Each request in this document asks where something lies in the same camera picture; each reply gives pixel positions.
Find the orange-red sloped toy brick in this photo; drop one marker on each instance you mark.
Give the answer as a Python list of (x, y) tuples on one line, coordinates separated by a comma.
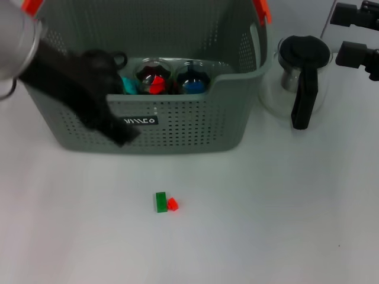
[(157, 84)]

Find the teal toy brick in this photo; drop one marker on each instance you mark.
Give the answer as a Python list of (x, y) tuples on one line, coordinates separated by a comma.
[(129, 85)]

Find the glass jar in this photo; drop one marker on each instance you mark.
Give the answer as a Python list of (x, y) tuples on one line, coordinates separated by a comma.
[(148, 69)]

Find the grey perforated storage bin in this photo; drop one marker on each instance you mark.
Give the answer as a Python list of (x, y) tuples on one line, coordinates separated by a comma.
[(192, 127)]

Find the tiny red toy brick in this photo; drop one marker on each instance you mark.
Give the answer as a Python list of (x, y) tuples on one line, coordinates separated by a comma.
[(172, 205)]

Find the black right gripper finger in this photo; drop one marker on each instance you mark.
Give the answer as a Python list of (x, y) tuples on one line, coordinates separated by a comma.
[(346, 14), (350, 54)]

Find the blue toy brick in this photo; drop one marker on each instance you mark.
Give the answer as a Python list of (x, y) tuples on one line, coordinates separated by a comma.
[(195, 87)]

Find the glass teacup black sleeve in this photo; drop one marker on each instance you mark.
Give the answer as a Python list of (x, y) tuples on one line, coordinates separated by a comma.
[(207, 78)]

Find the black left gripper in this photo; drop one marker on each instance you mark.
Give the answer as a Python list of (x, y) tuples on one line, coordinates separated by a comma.
[(68, 80)]

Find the black clay teapot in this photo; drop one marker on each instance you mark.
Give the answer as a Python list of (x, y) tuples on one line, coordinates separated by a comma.
[(100, 57)]

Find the narrow green toy brick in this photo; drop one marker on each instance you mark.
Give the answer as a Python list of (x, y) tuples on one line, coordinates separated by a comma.
[(161, 202)]

